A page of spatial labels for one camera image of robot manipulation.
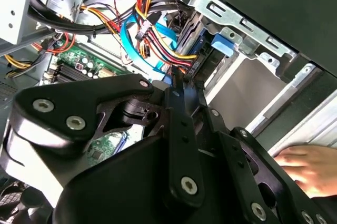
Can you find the person's bare hand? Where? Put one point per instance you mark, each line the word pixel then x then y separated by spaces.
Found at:
pixel 316 166

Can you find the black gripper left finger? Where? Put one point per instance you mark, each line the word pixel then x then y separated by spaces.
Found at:
pixel 65 102

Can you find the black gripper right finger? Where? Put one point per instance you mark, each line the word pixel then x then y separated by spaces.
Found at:
pixel 226 139

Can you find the hard disk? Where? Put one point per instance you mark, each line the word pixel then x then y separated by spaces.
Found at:
pixel 222 44

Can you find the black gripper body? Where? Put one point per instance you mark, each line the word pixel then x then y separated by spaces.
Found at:
pixel 118 189

